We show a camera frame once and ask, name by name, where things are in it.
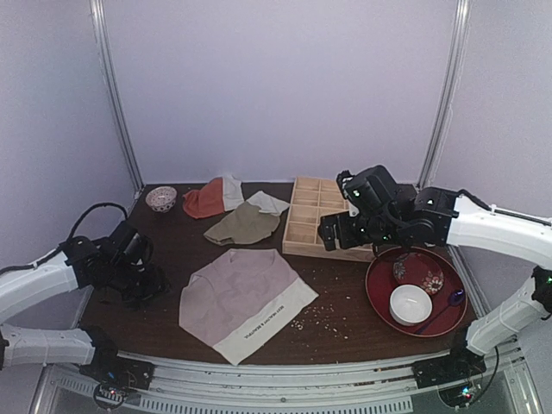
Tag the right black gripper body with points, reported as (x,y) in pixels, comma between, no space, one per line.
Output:
(329,231)

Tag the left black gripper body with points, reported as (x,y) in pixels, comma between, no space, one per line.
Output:
(141,285)

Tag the mauve and cream underwear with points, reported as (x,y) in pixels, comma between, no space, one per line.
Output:
(241,300)

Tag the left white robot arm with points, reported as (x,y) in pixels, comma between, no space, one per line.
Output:
(74,264)

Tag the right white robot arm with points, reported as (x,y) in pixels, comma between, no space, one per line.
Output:
(458,218)

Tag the orange underwear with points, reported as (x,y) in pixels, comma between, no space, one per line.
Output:
(220,195)

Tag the olive green underwear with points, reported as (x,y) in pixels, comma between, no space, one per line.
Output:
(252,221)

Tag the red floral dish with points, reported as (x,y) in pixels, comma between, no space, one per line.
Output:
(418,269)

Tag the wooden compartment tray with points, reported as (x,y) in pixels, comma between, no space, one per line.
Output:
(311,199)

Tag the small patterned bowl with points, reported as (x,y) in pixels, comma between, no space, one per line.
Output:
(161,199)

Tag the round red tray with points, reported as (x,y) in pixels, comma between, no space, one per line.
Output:
(380,283)

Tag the white bowl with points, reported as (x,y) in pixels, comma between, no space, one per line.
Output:
(410,305)

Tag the purple spoon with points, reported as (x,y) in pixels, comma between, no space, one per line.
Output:
(455,299)

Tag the right aluminium frame post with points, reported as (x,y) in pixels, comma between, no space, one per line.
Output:
(444,108)

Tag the aluminium frame post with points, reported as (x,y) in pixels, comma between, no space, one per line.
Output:
(101,34)
(444,108)

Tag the front aluminium rail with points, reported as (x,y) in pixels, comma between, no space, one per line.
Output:
(384,386)

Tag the left aluminium frame post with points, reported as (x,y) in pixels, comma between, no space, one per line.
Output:
(101,34)

